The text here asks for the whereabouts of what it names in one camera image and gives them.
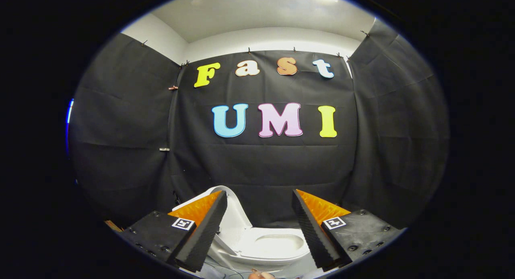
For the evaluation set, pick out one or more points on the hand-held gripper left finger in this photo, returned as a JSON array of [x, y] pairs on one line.
[[207, 230]]

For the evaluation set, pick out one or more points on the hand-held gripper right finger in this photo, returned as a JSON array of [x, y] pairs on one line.
[[312, 234]]

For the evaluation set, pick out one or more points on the white toilet seat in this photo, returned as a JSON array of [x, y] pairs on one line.
[[277, 243]]

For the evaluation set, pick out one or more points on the white toilet bowl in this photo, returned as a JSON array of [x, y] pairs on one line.
[[257, 263]]

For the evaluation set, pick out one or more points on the black backdrop cloth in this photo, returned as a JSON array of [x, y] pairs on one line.
[[261, 170]]

